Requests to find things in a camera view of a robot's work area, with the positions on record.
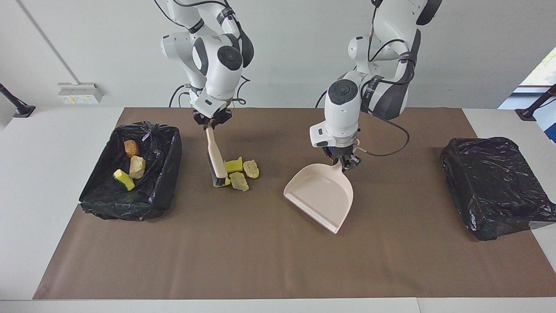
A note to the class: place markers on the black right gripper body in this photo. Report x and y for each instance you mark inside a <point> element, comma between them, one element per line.
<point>213,118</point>

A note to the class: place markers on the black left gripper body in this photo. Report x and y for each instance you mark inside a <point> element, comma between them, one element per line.
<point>345,156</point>

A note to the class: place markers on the beige hand brush black bristles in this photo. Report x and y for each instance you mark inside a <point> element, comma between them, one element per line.
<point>213,152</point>

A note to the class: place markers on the pink plastic dustpan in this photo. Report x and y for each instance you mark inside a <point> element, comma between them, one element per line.
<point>321,191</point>

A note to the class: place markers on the notched yellow sponge piece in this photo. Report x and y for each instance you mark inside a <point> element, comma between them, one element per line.
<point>235,165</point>

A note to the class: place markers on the beige trash lump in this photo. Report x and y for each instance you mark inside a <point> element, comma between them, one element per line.
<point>251,169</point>
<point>239,181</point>

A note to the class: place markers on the square yellow sponge piece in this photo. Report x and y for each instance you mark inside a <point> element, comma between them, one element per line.
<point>227,181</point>

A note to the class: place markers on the brown bread roll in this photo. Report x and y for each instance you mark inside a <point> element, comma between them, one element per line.
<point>131,148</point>

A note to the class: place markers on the striped croissant bread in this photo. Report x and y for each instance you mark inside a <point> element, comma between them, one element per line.
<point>137,167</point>

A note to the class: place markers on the yellow sponge wedge green backing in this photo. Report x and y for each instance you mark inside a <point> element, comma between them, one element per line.
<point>124,180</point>

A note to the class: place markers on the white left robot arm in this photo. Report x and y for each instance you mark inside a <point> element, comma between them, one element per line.
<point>343,113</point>

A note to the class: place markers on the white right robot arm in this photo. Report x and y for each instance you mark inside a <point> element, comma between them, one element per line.
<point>217,65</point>

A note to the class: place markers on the open bin with black bag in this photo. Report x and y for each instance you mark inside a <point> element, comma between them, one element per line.
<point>160,174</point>

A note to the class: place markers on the flat-topped bin with black bag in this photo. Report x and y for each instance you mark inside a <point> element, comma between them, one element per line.
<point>491,187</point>

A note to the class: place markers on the brown table mat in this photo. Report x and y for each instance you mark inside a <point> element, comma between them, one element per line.
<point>278,278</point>

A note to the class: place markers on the bright window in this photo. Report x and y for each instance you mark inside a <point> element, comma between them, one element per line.
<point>545,71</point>

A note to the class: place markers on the white wall outlet box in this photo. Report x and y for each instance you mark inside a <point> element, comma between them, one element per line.
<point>80,93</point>

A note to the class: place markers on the black camera stand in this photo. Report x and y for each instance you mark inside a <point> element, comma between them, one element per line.
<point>527,114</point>
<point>21,111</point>

